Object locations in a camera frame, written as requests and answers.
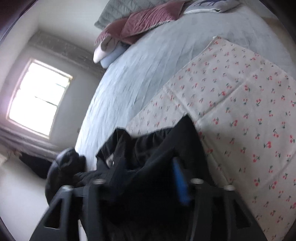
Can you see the black quilted long coat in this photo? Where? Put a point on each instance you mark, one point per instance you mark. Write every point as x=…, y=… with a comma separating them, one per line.
x=140, y=200

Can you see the pink velvet pillow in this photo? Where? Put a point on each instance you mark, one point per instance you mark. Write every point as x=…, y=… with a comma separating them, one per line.
x=143, y=21
x=112, y=30

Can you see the white cherry print sheet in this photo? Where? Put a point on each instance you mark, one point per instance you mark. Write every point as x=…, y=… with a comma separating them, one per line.
x=243, y=107

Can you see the light blue folded blanket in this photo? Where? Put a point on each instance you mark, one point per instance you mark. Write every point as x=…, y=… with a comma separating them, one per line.
x=117, y=52

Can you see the grey patterned curtain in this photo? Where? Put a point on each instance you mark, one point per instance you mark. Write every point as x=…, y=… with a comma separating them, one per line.
x=66, y=51

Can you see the grey padded headboard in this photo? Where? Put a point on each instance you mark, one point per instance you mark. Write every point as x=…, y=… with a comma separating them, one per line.
x=117, y=9

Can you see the white folded blanket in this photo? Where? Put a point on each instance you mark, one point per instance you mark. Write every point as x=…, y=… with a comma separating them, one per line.
x=107, y=46

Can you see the bed with light blue sheet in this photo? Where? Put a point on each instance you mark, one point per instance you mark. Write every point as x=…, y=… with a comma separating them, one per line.
x=139, y=73

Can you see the grey printed pillow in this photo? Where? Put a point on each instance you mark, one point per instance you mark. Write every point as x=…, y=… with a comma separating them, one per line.
x=212, y=6

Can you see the black puffer jacket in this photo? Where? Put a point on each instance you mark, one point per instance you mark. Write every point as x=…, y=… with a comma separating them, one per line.
x=62, y=170

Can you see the bright window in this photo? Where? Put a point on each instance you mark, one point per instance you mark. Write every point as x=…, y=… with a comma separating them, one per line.
x=37, y=97

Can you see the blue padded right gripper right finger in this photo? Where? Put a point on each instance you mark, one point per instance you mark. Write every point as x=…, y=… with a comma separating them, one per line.
x=217, y=213

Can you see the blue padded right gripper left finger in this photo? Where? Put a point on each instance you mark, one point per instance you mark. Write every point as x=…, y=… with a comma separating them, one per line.
x=90, y=204

